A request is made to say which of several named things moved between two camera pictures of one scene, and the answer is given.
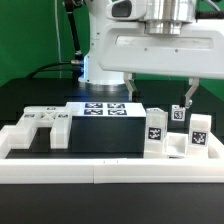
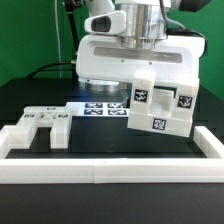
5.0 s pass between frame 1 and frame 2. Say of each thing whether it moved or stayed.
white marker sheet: stayed
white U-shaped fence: stayed
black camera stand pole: stayed
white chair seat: moved
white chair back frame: stayed
